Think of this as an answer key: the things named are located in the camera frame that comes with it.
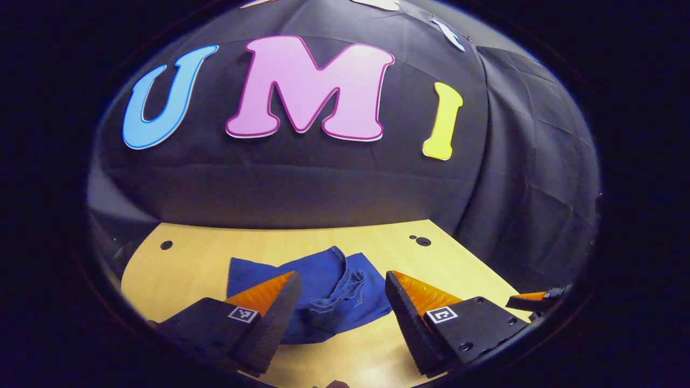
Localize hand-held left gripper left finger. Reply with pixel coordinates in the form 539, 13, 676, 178
153, 271, 303, 378

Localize black backdrop cloth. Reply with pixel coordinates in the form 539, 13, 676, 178
89, 0, 602, 281

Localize blue denim jeans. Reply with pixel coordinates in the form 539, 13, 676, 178
226, 246, 393, 345

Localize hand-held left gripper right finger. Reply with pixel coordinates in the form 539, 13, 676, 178
384, 270, 533, 378

